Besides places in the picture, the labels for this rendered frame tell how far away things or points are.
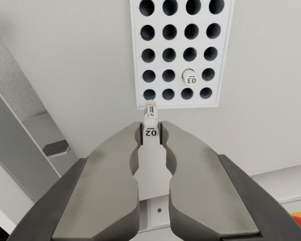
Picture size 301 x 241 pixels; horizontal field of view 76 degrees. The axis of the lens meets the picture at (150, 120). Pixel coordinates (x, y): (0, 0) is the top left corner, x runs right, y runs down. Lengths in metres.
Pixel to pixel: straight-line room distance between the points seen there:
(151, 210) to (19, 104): 1.05
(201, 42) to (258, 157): 0.20
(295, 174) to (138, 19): 0.32
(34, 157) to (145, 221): 0.22
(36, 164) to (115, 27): 0.15
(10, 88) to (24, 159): 1.08
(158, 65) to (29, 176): 0.14
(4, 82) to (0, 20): 1.01
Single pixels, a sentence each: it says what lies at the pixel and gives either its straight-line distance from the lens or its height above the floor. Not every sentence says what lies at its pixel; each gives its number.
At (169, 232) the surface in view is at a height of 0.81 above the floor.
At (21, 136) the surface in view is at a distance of 0.19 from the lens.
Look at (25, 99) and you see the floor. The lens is 1.24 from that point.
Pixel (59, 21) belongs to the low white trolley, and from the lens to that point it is 0.23.
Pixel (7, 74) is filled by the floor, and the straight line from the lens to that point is 1.23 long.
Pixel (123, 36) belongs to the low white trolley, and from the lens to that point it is 0.22.
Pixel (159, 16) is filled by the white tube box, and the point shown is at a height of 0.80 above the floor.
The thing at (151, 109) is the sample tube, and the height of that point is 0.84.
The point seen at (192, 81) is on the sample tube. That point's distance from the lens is 0.18.
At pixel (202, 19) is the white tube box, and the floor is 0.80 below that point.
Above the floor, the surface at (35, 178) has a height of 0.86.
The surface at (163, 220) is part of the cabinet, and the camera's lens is 0.34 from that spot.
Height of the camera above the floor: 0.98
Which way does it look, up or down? 61 degrees down
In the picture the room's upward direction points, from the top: 178 degrees clockwise
